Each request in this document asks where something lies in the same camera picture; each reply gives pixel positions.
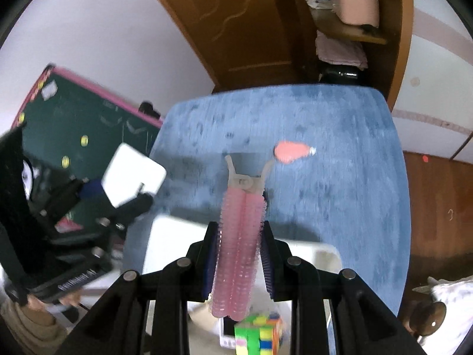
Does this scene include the folded pale cloths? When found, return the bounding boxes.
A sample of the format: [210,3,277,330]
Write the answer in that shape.
[315,30,368,70]

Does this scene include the round wooden bed knob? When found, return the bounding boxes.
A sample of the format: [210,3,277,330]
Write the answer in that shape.
[410,301,447,337]

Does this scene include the white handheld game console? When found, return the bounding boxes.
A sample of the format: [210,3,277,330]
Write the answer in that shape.
[219,316,241,348]

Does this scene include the blue fuzzy mat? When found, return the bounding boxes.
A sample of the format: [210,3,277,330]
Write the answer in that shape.
[122,83,412,319]

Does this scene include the multicoloured puzzle cube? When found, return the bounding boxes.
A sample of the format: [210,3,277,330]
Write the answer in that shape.
[234,312,285,355]

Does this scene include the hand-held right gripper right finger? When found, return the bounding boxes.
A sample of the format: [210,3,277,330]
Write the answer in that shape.
[259,222,425,355]

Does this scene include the white square box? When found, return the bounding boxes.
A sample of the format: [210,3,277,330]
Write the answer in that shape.
[101,143,167,208]

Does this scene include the brown wooden door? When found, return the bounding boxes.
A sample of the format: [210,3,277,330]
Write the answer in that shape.
[137,0,322,93]

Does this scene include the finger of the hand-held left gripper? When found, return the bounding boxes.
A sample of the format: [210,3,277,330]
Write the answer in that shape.
[94,192,154,234]
[64,177,106,208]

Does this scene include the white storage box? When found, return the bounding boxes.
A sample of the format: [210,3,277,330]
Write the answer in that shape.
[142,214,342,348]

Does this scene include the green chalkboard with pink frame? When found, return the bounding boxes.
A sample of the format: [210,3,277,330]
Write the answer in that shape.
[11,64,165,237]

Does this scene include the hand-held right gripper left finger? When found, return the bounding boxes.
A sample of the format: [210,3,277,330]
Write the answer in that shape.
[55,222,222,355]

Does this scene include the person's left forearm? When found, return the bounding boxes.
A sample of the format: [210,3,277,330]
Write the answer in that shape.
[0,296,71,355]

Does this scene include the person's left hand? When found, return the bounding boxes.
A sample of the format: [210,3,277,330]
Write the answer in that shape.
[26,290,82,309]

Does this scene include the white bedding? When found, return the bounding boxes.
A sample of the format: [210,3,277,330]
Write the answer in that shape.
[429,275,473,341]

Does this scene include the wooden shelf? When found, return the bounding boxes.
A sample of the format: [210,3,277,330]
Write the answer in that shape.
[308,5,388,45]

